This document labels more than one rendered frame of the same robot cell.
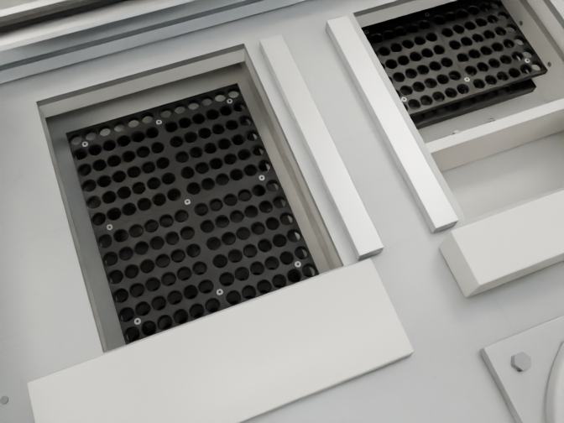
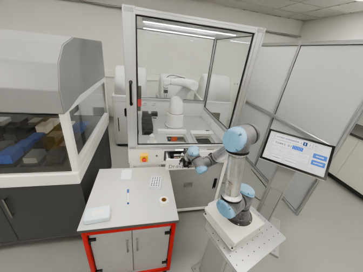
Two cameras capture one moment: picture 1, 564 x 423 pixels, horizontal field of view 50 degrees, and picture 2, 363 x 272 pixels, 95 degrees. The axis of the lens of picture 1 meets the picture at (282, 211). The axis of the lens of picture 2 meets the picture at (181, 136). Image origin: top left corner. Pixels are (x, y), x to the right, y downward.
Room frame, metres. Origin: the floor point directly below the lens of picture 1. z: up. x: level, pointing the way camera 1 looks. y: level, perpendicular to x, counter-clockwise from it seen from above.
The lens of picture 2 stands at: (1.87, 0.17, 1.77)
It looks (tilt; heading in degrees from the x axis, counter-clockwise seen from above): 27 degrees down; 192
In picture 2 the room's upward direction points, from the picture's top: 7 degrees clockwise
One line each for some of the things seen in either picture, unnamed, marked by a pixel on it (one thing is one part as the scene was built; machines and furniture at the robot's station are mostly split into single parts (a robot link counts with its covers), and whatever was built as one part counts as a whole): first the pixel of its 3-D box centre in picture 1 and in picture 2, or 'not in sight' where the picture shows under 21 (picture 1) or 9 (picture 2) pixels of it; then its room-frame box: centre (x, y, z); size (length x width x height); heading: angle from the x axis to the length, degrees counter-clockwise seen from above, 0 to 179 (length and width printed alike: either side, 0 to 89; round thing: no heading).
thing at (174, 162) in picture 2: not in sight; (181, 163); (0.67, -0.05, 0.87); 0.29 x 0.02 x 0.11; 116
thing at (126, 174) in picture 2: not in sight; (126, 175); (0.87, -0.49, 0.77); 0.13 x 0.09 x 0.02; 26
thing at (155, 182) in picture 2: not in sight; (155, 182); (0.88, -0.21, 0.78); 0.12 x 0.08 x 0.04; 16
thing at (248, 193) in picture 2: not in sight; (242, 195); (1.01, 0.43, 1.00); 0.13 x 0.12 x 0.14; 143
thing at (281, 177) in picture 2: not in sight; (273, 196); (0.35, 0.91, 0.51); 0.50 x 0.45 x 1.02; 164
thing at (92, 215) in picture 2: not in sight; (97, 214); (1.28, -0.44, 0.78); 0.15 x 0.10 x 0.04; 121
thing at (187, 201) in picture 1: (190, 216); not in sight; (0.23, 0.09, 0.87); 0.22 x 0.18 x 0.06; 26
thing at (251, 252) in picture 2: not in sight; (235, 229); (1.02, 0.45, 0.70); 0.45 x 0.44 x 0.12; 46
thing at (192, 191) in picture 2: not in sight; (173, 164); (0.10, -0.27, 0.40); 1.03 x 0.95 x 0.80; 116
